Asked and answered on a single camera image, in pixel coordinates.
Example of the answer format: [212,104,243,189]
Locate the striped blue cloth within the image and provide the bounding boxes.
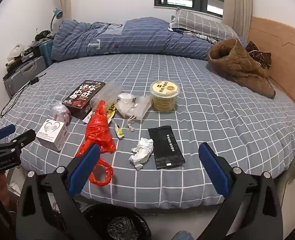
[175,29,224,44]

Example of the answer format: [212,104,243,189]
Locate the wooden headboard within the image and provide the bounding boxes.
[247,16,295,120]

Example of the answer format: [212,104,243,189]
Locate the grey suitcase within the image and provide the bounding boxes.
[4,56,48,97]

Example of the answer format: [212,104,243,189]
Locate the white earphone box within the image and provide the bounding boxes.
[36,119,69,152]

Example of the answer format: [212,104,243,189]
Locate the dark patterned cushion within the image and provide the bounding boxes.
[245,41,272,69]

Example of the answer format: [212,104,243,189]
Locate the black charger cable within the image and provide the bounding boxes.
[0,72,46,118]

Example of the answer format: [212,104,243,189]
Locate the yellow round tub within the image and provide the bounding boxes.
[150,80,179,112]

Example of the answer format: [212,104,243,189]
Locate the brown cookie box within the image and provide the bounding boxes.
[62,80,106,119]

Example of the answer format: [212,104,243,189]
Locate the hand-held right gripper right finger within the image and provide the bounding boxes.
[198,142,284,240]

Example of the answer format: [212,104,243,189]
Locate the red plastic bag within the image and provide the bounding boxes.
[75,100,116,187]

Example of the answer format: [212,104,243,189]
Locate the dark clutter pile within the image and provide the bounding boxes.
[34,30,54,42]

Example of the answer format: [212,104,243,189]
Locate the blue desk lamp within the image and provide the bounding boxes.
[50,8,63,32]

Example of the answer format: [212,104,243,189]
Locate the black foil packet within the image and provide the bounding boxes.
[147,125,186,170]

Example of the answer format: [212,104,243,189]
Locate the brown padded jacket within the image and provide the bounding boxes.
[207,38,276,98]

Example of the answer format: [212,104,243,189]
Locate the grey checked pillow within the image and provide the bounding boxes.
[170,7,239,40]

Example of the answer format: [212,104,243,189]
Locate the teal suitcase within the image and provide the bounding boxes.
[39,40,54,68]

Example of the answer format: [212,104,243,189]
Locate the black trash bin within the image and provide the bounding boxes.
[82,204,151,240]

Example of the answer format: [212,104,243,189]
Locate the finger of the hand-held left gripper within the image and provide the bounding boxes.
[0,124,16,143]
[9,129,36,153]

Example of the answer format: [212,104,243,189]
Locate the yellow snack wrapper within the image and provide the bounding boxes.
[83,104,116,125]

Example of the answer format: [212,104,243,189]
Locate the white plastic object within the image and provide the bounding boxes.
[7,44,25,60]

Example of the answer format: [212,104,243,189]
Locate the blue striped quilt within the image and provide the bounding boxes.
[51,17,218,62]

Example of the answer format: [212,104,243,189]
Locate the small yellow sachet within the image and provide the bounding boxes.
[112,120,125,139]

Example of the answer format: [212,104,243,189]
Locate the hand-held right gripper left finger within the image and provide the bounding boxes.
[16,143,102,240]

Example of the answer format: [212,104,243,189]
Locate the clear plastic tray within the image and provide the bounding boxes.
[91,80,124,110]

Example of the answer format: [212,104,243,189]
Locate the white tissue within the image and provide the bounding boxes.
[129,137,154,169]

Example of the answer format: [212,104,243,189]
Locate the clear plastic bag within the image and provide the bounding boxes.
[52,100,71,124]

